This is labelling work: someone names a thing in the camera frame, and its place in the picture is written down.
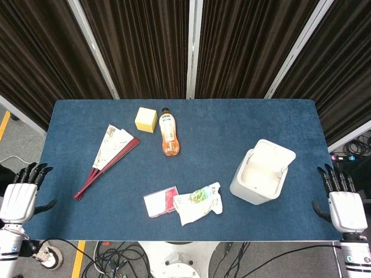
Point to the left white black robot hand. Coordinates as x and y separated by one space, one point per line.
18 197

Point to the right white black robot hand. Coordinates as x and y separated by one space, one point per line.
346 207

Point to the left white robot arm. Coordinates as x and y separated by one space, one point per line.
8 246

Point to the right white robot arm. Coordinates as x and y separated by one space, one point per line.
355 255

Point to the white plastic container lid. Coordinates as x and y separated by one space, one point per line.
272 153

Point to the white open-lid bin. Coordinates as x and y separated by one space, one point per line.
255 182

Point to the black power strip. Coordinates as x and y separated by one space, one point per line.
345 157

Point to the white sneaker shoe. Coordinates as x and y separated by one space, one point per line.
49 256

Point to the red ribbed paper folding fan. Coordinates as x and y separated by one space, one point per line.
108 156

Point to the red white flat packet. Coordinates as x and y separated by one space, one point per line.
159 204

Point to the crumpled white printed wrapper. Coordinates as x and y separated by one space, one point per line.
198 204

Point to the yellow foam cube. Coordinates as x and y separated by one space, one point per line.
146 120

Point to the orange drink plastic bottle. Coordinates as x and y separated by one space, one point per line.
169 133

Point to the blue felt table mat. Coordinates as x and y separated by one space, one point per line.
185 171

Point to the dark brown pleated curtain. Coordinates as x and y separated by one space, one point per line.
139 46

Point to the white partition frame post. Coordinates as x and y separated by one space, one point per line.
94 47
192 49
298 47

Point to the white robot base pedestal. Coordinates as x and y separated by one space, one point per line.
178 259

